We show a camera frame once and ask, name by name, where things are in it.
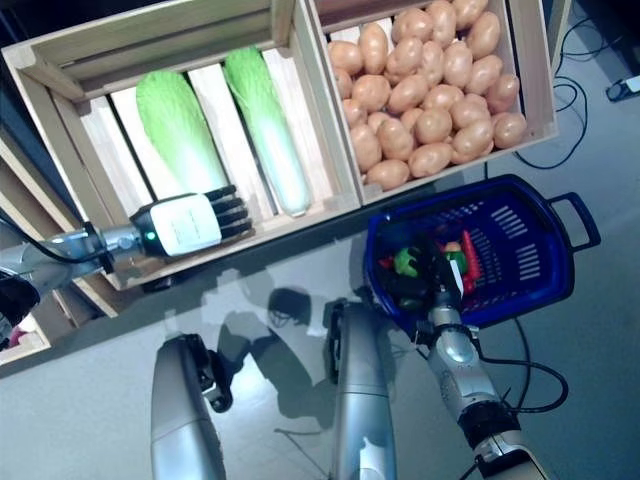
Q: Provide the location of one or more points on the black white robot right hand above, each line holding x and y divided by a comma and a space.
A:
445, 282

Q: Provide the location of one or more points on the black white robot left hand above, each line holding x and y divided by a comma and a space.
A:
185, 225

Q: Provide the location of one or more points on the green white napa cabbage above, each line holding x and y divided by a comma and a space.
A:
180, 135
272, 135

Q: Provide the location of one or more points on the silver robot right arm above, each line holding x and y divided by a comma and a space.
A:
455, 350

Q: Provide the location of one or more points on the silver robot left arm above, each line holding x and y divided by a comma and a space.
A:
20, 265

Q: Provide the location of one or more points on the blue plastic shopping basket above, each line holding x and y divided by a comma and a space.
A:
550, 280

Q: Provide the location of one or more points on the green toy pepper yellow top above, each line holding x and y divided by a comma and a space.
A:
453, 250

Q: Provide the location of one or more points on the dark green toy cucumber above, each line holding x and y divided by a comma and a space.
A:
412, 302

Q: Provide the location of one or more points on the light green toy lettuce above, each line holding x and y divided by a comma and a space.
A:
406, 261

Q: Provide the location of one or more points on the wooden shelf unit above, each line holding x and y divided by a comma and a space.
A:
100, 300

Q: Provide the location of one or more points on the tan potato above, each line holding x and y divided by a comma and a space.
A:
345, 57
387, 174
467, 112
510, 130
407, 55
472, 142
374, 47
407, 92
430, 159
442, 20
502, 92
371, 87
395, 137
484, 75
482, 34
364, 145
457, 65
470, 7
412, 25
432, 125

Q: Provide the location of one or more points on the silver robot right leg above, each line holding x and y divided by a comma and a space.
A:
360, 400

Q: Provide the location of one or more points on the white desk foot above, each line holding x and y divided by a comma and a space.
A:
625, 87

